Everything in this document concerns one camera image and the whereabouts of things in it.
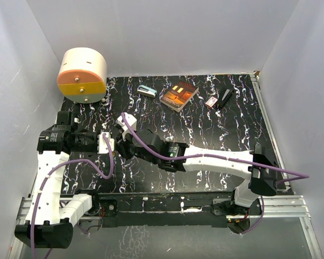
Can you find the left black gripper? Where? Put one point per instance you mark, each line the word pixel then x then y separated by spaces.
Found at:
pixel 95 135

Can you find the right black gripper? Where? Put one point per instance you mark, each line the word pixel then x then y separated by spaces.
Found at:
pixel 122 144

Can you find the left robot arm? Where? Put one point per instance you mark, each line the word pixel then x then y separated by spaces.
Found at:
pixel 51 175

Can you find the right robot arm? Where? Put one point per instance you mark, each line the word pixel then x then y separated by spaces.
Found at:
pixel 257 167

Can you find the teal and white stapler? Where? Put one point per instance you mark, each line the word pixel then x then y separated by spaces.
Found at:
pixel 146 91

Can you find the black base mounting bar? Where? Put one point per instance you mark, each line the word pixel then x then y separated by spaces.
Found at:
pixel 213 209

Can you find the round pastel drawer cabinet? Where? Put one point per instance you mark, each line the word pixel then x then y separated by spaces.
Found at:
pixel 82 75

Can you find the orange paperback book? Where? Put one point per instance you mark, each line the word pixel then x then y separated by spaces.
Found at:
pixel 178 95

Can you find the small red white card box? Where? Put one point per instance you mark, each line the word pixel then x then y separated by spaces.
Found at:
pixel 211 102

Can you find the black rectangular case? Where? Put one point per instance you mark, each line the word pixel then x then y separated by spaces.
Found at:
pixel 224 97

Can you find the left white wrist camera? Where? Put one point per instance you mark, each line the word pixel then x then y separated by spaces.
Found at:
pixel 105 143

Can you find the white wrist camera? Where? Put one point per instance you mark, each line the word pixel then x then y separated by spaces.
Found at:
pixel 105 143
pixel 126 123

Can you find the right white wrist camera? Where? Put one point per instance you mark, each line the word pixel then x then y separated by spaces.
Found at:
pixel 126 123

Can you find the aluminium frame rail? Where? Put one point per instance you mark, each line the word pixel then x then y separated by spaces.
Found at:
pixel 283 206

